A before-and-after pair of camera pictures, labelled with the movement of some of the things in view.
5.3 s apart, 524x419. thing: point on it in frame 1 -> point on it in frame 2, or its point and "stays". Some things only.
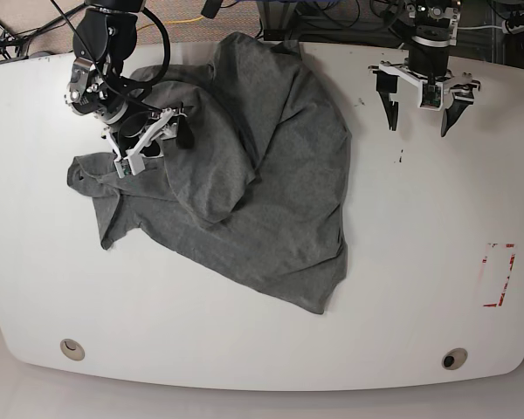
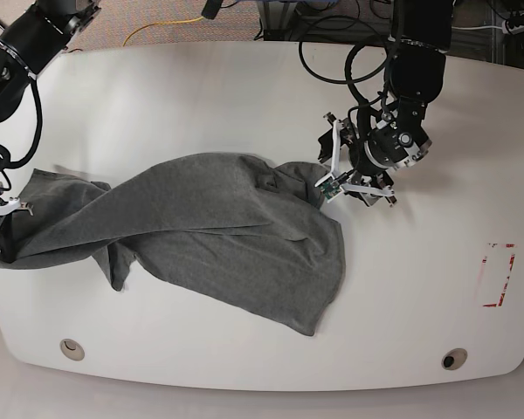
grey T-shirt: (260, 196) -> (244, 229)
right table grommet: (454, 359) stays
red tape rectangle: (484, 260) stays
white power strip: (506, 28) stays
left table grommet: (72, 349) stays
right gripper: (430, 92) -> (361, 161)
